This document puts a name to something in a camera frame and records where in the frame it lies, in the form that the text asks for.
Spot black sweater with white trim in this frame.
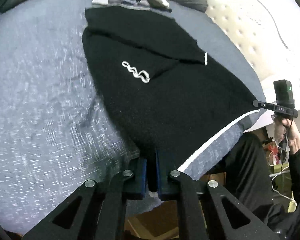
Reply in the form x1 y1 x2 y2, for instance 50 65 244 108
81 5 262 193

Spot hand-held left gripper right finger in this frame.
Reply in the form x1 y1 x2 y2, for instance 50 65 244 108
156 148 278 240

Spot light blue striped cloth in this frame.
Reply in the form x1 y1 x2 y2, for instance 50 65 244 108
112 0 142 6

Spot white cable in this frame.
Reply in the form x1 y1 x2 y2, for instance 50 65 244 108
268 150 297 203

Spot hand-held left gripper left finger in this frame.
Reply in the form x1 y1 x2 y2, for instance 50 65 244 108
21 156 148 240

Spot cream tufted headboard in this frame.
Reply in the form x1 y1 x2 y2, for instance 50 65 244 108
205 0 300 112

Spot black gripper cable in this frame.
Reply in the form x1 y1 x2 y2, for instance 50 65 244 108
279 117 295 173

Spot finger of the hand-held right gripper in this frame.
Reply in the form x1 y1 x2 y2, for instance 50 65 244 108
253 100 275 110

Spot person's leg in black pants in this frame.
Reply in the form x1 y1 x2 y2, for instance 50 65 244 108
204 131 277 222

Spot black garment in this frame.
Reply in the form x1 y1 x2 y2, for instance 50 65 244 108
149 0 173 13

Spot bed with blue sheet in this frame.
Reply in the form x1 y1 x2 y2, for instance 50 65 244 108
0 0 268 235

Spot person's right hand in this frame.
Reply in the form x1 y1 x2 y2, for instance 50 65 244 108
271 114 300 157

